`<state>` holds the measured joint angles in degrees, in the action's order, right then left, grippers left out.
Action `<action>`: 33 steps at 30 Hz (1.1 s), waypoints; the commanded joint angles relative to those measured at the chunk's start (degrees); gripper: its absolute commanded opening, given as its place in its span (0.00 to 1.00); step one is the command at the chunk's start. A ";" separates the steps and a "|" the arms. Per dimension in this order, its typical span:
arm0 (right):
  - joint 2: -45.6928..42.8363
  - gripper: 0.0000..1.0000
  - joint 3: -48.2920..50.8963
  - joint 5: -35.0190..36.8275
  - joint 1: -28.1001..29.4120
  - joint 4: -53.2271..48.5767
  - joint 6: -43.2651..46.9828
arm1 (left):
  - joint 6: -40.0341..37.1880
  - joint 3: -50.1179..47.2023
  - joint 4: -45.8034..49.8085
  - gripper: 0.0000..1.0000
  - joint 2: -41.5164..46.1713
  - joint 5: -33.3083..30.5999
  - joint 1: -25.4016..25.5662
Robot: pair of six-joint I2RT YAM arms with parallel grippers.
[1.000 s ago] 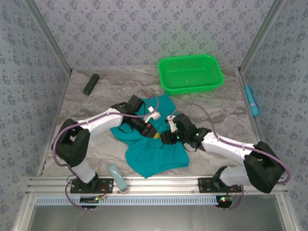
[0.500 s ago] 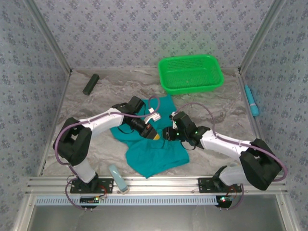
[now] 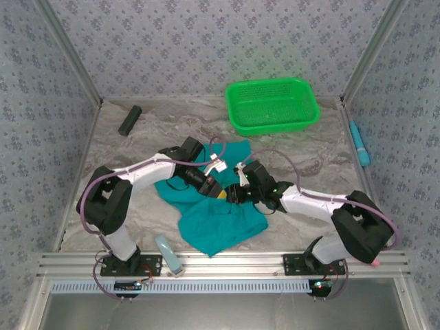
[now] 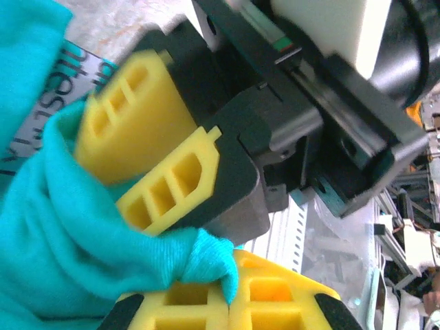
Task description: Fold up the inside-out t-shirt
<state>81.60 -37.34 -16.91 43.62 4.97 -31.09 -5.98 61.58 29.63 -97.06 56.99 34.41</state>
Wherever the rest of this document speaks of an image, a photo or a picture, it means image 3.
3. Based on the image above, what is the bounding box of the teal t-shirt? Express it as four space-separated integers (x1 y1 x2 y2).
153 139 269 258

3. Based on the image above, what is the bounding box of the black rectangular block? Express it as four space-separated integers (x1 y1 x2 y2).
118 104 143 137

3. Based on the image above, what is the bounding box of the green plastic basket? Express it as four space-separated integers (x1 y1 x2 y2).
225 77 322 136

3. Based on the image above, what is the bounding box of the pale blue lint brush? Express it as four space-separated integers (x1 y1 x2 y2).
153 233 186 278

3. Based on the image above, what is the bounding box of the blue cylindrical tool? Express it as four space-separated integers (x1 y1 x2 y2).
349 120 371 168

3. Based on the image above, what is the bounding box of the grey metal panel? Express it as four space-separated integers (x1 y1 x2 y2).
34 291 412 330

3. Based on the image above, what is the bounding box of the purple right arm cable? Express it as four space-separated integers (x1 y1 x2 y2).
239 148 402 300

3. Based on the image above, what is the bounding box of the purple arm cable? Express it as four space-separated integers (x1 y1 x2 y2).
239 148 402 300
82 135 228 300

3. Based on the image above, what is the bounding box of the aluminium table edge rail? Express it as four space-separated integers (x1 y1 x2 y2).
34 250 412 280

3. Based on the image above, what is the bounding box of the slotted pale blue cable duct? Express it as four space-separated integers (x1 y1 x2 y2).
47 278 316 295

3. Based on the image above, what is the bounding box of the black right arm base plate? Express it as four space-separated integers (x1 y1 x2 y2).
282 253 347 277

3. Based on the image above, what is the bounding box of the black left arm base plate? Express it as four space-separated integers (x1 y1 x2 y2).
99 253 163 278

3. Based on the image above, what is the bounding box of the aluminium side rail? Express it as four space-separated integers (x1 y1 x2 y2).
338 98 395 250
51 99 104 254

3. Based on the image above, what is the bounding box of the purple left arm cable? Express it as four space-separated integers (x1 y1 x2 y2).
82 135 228 300

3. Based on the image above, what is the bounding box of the aluminium frame post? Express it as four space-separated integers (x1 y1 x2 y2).
32 0 104 107
340 0 410 104

